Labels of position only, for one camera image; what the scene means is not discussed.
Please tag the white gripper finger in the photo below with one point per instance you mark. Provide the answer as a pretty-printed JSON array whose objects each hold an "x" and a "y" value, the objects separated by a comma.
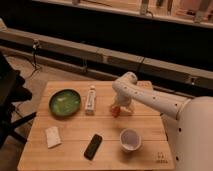
[
  {"x": 113, "y": 108},
  {"x": 129, "y": 109}
]

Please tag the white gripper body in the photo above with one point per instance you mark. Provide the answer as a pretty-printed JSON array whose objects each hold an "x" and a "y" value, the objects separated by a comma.
[{"x": 122, "y": 101}]

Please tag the red pepper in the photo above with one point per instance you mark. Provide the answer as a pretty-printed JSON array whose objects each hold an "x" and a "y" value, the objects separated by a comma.
[{"x": 116, "y": 113}]

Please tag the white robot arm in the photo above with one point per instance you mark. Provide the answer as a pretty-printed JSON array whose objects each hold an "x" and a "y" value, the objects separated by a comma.
[{"x": 194, "y": 146}]

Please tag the white sponge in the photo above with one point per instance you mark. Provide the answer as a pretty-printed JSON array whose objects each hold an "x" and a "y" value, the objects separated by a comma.
[{"x": 53, "y": 137}]

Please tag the white tube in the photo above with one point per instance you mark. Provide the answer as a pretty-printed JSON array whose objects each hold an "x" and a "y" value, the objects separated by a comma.
[{"x": 90, "y": 101}]

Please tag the white paper cup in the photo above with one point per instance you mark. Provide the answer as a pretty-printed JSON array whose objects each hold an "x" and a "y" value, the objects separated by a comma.
[{"x": 130, "y": 140}]

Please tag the black remote control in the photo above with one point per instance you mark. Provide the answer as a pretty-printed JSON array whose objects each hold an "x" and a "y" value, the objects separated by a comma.
[{"x": 93, "y": 147}]

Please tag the wooden folding table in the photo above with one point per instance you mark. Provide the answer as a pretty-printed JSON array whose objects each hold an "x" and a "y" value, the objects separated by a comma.
[{"x": 77, "y": 131}]

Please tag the green bowl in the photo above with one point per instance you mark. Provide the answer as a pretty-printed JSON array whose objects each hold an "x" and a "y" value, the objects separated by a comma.
[{"x": 64, "y": 103}]

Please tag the black chair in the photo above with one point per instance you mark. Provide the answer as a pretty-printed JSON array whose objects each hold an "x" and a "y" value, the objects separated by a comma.
[{"x": 11, "y": 90}]

